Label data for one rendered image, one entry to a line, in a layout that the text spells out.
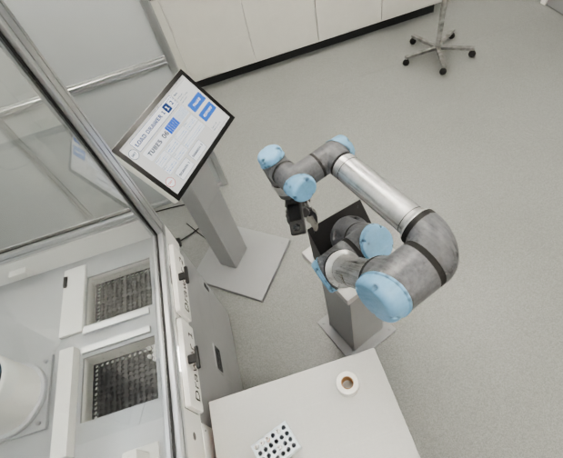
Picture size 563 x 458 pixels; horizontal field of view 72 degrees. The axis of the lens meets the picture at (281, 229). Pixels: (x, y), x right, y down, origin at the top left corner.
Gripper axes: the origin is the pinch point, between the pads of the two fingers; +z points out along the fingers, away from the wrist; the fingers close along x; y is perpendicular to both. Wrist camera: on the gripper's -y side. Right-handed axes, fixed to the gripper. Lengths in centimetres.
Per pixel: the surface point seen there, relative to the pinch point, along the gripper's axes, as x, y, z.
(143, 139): 57, 42, -29
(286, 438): 18, -58, 21
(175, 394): 41, -49, -4
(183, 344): 45, -32, 1
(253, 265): 62, 53, 83
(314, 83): 11, 236, 88
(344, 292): -3.8, -10.3, 26.5
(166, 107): 49, 60, -29
